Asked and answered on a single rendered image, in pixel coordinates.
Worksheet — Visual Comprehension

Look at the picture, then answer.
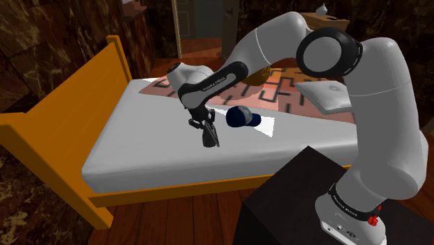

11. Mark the blue and white cap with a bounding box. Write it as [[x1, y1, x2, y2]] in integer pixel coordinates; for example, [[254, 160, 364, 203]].
[[225, 105, 263, 129]]

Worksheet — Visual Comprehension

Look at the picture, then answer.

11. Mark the brown round object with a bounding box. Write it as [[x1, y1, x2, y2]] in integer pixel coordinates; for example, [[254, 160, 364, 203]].
[[241, 65, 273, 87]]

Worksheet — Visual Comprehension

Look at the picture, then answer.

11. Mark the pink blanket with black pattern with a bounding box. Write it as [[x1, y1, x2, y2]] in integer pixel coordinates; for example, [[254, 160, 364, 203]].
[[137, 65, 357, 125]]

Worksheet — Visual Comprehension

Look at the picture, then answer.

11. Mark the dark robot stand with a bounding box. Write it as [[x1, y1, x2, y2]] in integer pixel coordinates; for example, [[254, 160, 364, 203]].
[[232, 145, 434, 245]]

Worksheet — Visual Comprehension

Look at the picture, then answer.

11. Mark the dark wooden cabinet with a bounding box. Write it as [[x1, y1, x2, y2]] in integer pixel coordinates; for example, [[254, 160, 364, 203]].
[[116, 0, 157, 79]]

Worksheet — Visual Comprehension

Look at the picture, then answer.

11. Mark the grey panel door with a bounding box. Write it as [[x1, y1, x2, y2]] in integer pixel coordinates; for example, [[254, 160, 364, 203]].
[[170, 0, 197, 59]]

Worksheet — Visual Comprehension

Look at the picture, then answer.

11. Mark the grey pillow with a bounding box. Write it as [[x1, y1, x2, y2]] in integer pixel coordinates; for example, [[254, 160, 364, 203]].
[[294, 80, 353, 116]]

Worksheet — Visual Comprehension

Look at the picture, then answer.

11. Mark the orange wooden bed white mattress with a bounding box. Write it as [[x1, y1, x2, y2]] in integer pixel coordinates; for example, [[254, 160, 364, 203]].
[[0, 35, 361, 231]]

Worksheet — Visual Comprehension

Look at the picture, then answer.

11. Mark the wooden nightstand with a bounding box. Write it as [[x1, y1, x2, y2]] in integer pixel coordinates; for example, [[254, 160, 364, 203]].
[[299, 12, 351, 33]]

